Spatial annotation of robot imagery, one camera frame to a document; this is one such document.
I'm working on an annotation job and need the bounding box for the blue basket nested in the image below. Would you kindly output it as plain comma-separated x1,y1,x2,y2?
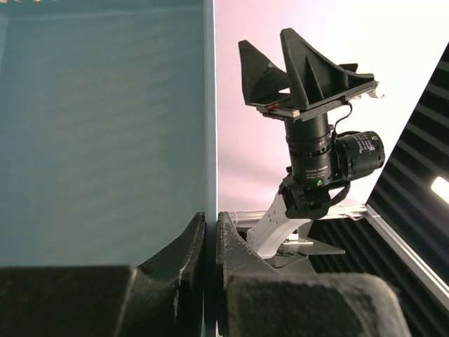
0,0,219,337

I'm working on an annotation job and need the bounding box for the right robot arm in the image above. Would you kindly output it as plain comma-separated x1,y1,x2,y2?
239,28,385,259

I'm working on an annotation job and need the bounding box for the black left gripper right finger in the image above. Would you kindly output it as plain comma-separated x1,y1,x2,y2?
216,212,410,336

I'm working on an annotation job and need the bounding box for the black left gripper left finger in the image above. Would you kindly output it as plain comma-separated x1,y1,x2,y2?
1,213,206,336

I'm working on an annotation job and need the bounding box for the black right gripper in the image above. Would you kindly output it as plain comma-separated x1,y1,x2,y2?
238,28,382,185

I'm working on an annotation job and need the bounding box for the aluminium frame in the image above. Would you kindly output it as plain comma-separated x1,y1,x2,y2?
224,203,449,303

